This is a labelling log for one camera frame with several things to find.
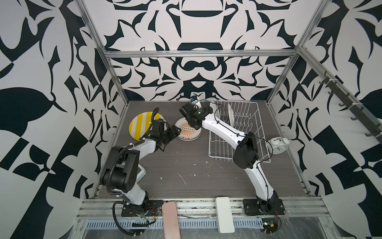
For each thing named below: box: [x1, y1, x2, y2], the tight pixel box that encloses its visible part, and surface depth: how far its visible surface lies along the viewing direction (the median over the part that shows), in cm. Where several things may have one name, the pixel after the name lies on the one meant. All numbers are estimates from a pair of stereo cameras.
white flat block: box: [215, 196, 236, 234], surface depth 70 cm
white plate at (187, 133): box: [174, 116, 203, 141], surface depth 101 cm
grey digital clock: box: [135, 163, 147, 184], surface depth 84 cm
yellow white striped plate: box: [128, 111, 168, 141], surface depth 108 cm
